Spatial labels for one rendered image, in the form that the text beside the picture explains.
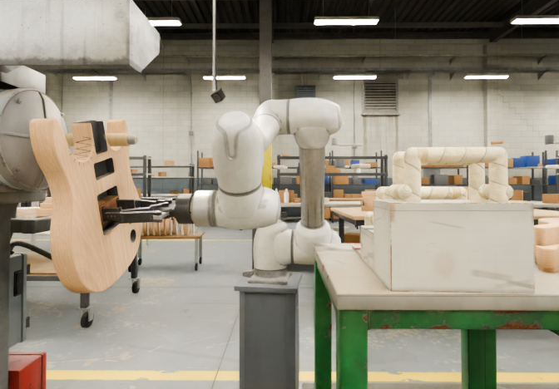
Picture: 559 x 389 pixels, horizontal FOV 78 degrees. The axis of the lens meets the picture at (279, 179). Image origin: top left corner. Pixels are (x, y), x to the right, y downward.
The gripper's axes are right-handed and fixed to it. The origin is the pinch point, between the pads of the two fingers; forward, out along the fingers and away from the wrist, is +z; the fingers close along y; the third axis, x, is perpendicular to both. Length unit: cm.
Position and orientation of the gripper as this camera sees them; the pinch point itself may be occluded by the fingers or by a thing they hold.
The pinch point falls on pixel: (112, 209)
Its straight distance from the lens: 95.2
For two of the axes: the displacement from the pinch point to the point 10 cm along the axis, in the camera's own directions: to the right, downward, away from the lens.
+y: 0.0, -2.1, 9.8
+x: -0.1, -9.8, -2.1
